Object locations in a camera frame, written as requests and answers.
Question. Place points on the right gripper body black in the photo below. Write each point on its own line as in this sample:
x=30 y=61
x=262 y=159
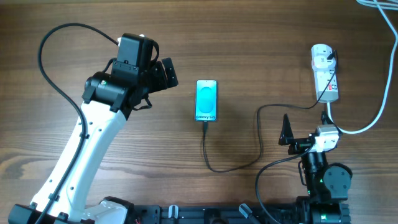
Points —
x=300 y=145

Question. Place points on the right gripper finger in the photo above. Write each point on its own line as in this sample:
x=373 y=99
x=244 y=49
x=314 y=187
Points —
x=286 y=135
x=326 y=120

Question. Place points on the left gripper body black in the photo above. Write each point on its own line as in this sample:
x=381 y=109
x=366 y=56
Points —
x=153 y=78

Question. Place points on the teal Galaxy smartphone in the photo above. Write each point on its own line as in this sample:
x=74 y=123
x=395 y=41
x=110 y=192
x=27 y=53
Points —
x=206 y=100

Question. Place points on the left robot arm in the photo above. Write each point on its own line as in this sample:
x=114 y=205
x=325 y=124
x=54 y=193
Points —
x=108 y=100

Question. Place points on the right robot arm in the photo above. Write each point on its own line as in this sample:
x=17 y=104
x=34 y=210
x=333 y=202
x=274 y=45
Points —
x=327 y=184

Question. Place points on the white USB charger adapter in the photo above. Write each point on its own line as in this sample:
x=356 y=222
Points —
x=323 y=62

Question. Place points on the white power strip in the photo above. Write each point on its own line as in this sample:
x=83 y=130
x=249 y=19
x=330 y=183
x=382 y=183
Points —
x=326 y=86

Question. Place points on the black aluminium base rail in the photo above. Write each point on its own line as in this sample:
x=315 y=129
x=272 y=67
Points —
x=275 y=213

